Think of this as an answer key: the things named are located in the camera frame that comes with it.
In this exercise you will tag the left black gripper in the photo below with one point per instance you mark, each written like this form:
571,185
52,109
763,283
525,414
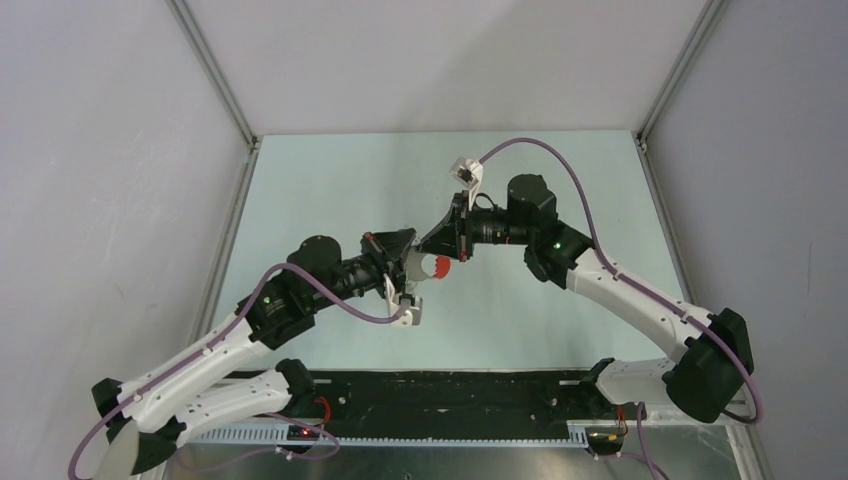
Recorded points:
396,245

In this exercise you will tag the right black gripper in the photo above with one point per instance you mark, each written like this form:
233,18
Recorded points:
455,236

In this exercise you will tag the red handled metal key holder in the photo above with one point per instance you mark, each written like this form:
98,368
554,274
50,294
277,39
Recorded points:
422,267

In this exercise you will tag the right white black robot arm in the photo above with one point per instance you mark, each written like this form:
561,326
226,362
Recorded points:
708,355

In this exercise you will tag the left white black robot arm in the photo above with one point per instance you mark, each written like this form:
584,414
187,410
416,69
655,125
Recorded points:
160,411

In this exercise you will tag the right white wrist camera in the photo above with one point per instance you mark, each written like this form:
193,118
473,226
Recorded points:
469,173

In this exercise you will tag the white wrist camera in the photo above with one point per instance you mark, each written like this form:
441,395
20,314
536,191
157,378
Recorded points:
469,173
403,305

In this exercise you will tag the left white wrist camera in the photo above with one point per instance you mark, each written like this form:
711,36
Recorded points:
403,305

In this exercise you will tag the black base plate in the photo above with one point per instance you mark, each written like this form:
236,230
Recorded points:
457,404

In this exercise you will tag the slotted cable duct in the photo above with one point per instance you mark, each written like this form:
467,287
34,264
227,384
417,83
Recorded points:
283,434

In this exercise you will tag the left aluminium frame post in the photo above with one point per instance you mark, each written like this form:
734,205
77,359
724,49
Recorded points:
204,54

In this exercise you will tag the aluminium frame post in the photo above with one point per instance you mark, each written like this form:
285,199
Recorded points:
204,54
697,39

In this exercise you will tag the right aluminium frame post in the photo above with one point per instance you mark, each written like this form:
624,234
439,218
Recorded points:
697,39

